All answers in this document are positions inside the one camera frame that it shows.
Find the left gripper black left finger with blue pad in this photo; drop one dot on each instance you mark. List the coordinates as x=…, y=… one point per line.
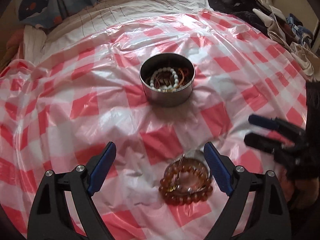
x=50, y=218

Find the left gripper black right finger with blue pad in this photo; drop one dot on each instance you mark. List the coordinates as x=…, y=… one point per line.
x=256, y=207

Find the red white checkered plastic sheet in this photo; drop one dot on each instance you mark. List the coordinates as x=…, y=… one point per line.
x=57, y=114

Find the round silver metal tin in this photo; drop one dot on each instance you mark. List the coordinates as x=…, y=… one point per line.
x=167, y=79

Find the pile of dark clothes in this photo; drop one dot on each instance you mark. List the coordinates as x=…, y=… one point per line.
x=288, y=31

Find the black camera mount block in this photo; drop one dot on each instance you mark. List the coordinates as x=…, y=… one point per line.
x=312, y=122

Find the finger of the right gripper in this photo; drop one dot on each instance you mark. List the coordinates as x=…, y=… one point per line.
x=276, y=124
x=263, y=144

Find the silver bangle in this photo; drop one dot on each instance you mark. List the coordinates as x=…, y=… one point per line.
x=193, y=173

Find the blue whale print curtain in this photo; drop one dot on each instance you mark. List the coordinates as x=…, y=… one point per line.
x=47, y=14

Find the white striped bed sheet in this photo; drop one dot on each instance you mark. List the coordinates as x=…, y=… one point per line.
x=38, y=45

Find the person's right hand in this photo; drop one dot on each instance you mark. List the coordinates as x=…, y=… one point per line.
x=301, y=193

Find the orange pink clothes pile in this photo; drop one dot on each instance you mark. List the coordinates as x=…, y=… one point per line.
x=12, y=47

